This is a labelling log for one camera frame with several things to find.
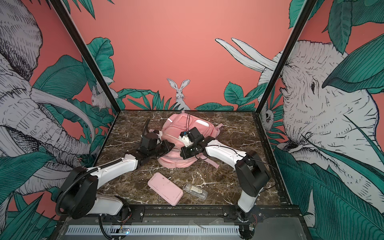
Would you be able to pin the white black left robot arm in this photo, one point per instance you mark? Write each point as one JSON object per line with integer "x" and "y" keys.
{"x": 79, "y": 196}

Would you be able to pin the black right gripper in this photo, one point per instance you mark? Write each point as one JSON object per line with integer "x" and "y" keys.
{"x": 187, "y": 154}

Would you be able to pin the white ventilation grille strip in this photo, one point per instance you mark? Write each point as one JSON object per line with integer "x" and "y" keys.
{"x": 157, "y": 230}

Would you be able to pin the black left corner frame post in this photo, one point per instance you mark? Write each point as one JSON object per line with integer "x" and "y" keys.
{"x": 67, "y": 21}

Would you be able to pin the clear plastic eraser box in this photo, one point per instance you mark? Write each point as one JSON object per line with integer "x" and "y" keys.
{"x": 196, "y": 191}

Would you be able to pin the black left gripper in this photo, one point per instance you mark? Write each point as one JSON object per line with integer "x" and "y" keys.
{"x": 166, "y": 144}

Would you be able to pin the pink student backpack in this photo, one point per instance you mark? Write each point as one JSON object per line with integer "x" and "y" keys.
{"x": 173, "y": 130}

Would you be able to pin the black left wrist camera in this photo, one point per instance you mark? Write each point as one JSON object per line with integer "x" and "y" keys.
{"x": 149, "y": 141}

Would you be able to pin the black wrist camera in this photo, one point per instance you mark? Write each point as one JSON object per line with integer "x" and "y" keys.
{"x": 191, "y": 137}
{"x": 149, "y": 141}

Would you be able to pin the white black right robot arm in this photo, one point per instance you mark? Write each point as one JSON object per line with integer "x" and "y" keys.
{"x": 251, "y": 171}

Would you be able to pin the pink pencil case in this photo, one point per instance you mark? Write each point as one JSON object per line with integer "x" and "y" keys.
{"x": 169, "y": 191}

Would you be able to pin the black right corner frame post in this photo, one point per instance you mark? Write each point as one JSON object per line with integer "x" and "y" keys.
{"x": 298, "y": 27}

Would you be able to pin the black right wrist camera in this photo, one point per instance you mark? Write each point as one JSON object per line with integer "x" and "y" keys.
{"x": 191, "y": 137}

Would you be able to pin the black front mounting rail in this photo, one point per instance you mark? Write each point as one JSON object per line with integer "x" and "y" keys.
{"x": 130, "y": 214}

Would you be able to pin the black corner frame post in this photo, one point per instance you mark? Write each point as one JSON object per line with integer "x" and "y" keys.
{"x": 67, "y": 21}
{"x": 298, "y": 27}

